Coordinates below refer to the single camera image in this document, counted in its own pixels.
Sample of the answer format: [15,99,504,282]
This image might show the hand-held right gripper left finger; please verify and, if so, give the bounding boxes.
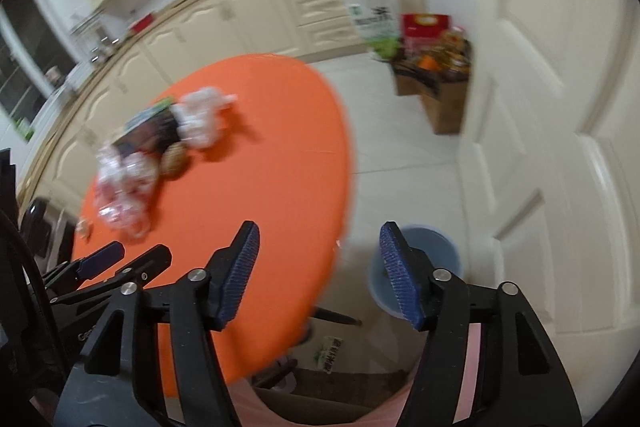
[60,220,261,427]

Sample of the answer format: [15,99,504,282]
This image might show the black rice cooker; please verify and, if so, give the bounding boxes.
[19,198,51,258]

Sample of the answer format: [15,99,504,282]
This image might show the small brown round lump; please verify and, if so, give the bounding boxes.
[160,142,191,180]

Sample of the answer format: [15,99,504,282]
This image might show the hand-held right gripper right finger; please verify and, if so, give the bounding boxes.
[378,221,583,427]

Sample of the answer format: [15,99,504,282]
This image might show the white panel door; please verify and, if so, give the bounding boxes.
[457,0,640,408]

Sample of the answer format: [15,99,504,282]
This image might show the white plastic bag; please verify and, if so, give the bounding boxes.
[172,87,240,150]

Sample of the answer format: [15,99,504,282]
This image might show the blue green drink carton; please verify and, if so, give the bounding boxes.
[112,99,183,158]

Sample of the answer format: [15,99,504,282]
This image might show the person's pink clothing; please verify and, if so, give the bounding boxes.
[227,322,483,427]

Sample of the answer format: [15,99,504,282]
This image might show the cream lower kitchen cabinets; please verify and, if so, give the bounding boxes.
[15,0,426,208]

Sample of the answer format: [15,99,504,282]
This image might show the cardboard box of groceries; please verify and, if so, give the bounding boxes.
[391,27,473,135]

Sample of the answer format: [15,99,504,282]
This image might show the white green rice bag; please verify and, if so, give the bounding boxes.
[345,0,401,58]

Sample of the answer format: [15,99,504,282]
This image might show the kitchen window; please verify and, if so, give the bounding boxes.
[0,0,78,122]

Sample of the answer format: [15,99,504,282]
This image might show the grey waste bin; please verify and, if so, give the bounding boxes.
[367,223,463,315]

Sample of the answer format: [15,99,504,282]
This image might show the round orange table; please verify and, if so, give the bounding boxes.
[71,53,363,400]

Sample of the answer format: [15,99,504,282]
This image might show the red gift box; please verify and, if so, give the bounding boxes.
[401,13,453,58]

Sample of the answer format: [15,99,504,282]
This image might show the green white floor packet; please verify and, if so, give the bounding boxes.
[310,334,346,373]

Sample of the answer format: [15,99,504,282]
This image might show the clear plastic wrapper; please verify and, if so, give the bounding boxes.
[95,144,163,240]

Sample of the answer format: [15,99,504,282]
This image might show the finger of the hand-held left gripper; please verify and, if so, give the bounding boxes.
[50,244,173,306]
[42,242,126,293]

